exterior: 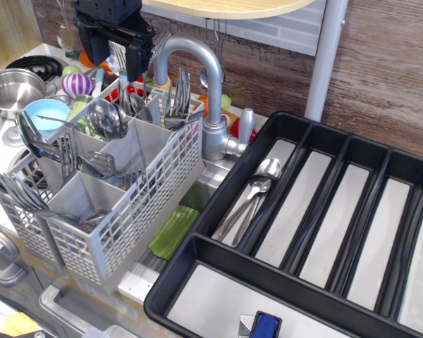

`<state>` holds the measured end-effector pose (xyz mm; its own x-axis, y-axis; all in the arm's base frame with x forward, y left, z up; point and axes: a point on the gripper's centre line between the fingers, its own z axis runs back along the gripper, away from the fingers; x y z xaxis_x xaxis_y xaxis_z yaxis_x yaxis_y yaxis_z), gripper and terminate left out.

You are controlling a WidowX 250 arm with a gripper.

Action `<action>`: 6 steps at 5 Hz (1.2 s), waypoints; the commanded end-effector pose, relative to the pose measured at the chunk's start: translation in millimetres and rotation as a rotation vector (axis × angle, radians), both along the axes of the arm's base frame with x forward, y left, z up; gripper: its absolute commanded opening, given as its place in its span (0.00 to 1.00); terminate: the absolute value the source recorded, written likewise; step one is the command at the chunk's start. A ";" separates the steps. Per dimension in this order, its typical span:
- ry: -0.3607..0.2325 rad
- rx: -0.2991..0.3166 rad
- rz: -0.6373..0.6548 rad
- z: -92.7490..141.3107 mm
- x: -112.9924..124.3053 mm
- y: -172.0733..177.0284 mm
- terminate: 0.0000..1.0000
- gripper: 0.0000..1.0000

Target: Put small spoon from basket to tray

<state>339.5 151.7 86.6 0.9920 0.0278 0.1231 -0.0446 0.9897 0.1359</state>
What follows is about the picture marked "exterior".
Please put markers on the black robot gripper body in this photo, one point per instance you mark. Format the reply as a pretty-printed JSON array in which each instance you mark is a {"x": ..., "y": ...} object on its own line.
[{"x": 121, "y": 21}]

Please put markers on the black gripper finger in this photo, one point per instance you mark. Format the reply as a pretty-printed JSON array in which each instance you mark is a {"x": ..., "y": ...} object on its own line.
[
  {"x": 95, "y": 44},
  {"x": 137, "y": 57}
]

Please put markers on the small steel spoon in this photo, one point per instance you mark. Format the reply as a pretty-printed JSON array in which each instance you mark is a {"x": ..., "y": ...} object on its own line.
[{"x": 140, "y": 108}]

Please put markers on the large slotted steel spoon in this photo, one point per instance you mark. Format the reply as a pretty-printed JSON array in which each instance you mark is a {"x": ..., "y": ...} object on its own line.
[{"x": 107, "y": 119}]

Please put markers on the large dark steel ladle spoon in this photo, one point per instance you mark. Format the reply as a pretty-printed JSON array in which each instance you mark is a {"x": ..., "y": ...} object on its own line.
[{"x": 33, "y": 141}]

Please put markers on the grey plastic cutlery basket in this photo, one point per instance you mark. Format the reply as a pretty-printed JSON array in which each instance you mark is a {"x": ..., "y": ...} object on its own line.
[{"x": 95, "y": 228}]

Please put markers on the steel spoon in tray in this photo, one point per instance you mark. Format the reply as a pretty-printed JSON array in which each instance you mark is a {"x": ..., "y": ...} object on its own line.
[
  {"x": 268, "y": 172},
  {"x": 258, "y": 185}
]

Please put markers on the black cutlery tray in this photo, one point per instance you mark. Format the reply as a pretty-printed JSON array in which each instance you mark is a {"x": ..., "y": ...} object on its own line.
[{"x": 335, "y": 248}]

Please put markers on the toy carrot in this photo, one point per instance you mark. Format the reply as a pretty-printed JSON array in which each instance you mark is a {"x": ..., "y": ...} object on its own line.
[{"x": 84, "y": 60}]

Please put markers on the hanging steel strainer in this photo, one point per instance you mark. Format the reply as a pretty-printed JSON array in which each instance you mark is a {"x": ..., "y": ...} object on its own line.
[{"x": 66, "y": 36}]

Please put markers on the purple striped toy egg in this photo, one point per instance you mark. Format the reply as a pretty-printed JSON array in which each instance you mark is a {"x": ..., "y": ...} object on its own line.
[{"x": 76, "y": 84}]

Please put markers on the black stove burner coil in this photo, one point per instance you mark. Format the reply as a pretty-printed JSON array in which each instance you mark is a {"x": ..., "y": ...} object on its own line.
[{"x": 46, "y": 67}]

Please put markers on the steel forks bunch back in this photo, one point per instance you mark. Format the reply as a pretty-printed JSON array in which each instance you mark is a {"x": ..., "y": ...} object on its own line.
[{"x": 177, "y": 112}]

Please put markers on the wooden round shelf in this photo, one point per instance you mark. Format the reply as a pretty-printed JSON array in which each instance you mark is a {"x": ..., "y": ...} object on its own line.
[{"x": 230, "y": 9}]

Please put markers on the light blue plastic bowl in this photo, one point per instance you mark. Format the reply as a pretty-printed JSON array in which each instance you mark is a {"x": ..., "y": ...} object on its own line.
[{"x": 48, "y": 108}]

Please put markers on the steel cooking pot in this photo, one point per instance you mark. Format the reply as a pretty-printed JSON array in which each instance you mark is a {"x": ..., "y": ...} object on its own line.
[{"x": 20, "y": 87}]

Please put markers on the steel fork middle compartment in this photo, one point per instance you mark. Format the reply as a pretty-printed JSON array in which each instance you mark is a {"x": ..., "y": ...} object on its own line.
[{"x": 68, "y": 156}]

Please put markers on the silver toy faucet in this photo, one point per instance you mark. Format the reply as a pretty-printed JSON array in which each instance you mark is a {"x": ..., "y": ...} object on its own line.
[{"x": 217, "y": 143}]

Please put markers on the steel knives bunch front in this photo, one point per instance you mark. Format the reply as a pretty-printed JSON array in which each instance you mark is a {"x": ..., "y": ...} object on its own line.
[{"x": 21, "y": 193}]

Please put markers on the blue clamp object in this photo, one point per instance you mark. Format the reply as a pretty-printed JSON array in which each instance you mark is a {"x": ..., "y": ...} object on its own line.
[{"x": 259, "y": 325}]

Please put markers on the white metal post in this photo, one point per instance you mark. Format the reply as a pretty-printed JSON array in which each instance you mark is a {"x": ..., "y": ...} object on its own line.
[{"x": 332, "y": 25}]

